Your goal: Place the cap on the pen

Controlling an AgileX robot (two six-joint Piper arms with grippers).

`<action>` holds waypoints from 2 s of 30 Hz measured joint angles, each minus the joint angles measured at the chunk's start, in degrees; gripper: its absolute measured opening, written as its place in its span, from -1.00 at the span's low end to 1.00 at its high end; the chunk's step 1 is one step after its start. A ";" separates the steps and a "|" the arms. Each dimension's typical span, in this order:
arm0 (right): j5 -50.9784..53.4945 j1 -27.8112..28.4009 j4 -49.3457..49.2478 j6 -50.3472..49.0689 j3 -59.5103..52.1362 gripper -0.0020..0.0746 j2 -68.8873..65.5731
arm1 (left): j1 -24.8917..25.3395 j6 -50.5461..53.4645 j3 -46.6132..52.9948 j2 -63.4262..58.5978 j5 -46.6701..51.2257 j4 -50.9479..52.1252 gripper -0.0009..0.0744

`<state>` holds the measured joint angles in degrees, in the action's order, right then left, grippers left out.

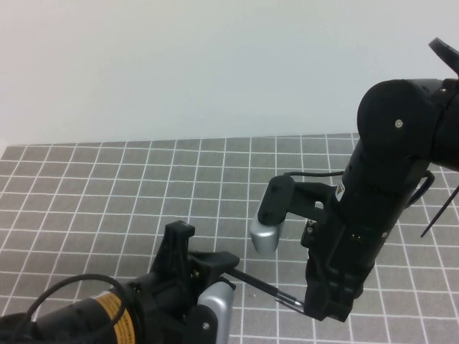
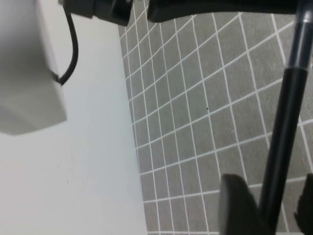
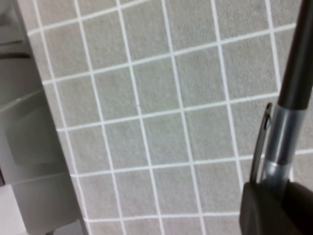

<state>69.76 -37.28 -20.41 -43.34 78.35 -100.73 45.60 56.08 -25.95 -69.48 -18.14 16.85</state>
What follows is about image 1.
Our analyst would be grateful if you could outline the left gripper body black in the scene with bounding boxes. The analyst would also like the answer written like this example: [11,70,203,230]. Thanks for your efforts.
[128,221,213,344]

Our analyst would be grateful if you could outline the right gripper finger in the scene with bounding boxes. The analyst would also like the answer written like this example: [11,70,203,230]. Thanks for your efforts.
[303,257,331,320]
[327,274,364,322]

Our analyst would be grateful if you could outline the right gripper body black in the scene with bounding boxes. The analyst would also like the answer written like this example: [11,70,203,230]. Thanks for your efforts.
[302,210,398,299]

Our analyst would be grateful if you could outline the black pen with silver tip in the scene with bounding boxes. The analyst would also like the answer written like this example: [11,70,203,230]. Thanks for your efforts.
[222,268,306,309]

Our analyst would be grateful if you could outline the black zip tie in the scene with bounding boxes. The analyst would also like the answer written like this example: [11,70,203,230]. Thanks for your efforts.
[420,186,459,239]

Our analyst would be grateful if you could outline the gray white-grid table cloth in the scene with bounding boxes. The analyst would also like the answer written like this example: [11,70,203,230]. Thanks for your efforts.
[0,131,459,344]

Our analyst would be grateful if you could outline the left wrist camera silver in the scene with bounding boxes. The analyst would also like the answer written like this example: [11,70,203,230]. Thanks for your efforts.
[197,281,237,344]

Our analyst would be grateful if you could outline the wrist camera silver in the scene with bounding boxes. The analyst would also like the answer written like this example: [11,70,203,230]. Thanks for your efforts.
[249,211,287,257]
[197,281,237,344]

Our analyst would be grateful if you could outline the left camera mount black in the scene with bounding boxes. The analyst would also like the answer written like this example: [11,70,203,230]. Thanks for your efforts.
[174,303,218,344]

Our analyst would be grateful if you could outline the camera mount black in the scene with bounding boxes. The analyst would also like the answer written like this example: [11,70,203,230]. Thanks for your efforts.
[174,303,218,344]
[257,173,346,228]

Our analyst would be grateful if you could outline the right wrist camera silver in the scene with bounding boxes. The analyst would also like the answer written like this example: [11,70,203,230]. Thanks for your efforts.
[249,211,287,257]

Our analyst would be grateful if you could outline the right camera black cable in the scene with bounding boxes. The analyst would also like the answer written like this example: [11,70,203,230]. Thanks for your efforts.
[285,170,346,179]

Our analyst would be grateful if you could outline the right camera mount black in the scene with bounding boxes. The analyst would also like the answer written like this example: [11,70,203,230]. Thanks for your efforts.
[257,173,346,228]

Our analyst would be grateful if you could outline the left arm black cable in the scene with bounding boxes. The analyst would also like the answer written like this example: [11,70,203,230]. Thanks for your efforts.
[23,273,128,344]

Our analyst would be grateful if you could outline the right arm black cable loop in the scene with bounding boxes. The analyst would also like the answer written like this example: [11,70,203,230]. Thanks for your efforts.
[408,171,436,207]

